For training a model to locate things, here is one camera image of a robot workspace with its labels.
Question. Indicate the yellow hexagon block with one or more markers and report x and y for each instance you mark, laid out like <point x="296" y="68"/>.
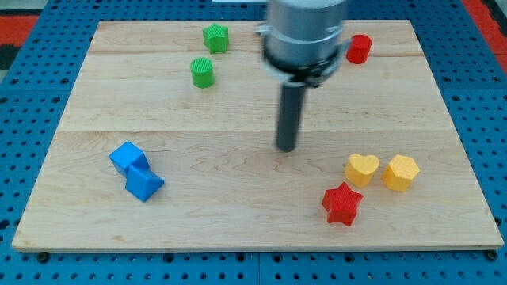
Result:
<point x="400" y="173"/>

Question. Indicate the red star block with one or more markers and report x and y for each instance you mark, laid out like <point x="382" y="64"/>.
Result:
<point x="341" y="204"/>

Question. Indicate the green star block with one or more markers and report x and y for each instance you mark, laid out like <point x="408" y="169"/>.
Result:
<point x="216" y="38"/>

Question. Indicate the blue triangle block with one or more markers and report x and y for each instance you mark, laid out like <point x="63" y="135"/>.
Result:
<point x="142" y="183"/>

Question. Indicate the wooden board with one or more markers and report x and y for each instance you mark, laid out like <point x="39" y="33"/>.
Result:
<point x="227" y="187"/>

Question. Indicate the blue cube block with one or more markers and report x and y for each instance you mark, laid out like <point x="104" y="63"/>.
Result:
<point x="126" y="155"/>

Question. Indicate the yellow heart block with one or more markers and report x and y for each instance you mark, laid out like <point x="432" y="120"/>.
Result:
<point x="360" y="169"/>

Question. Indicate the green cylinder block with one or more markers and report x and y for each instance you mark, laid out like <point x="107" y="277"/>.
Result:
<point x="202" y="72"/>

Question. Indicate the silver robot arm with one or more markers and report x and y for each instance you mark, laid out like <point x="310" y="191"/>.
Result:
<point x="300" y="40"/>

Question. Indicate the red cylinder block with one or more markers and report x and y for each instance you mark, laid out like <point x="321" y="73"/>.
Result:
<point x="359" y="48"/>

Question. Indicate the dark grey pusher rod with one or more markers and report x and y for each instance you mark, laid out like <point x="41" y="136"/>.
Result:
<point x="292" y="96"/>

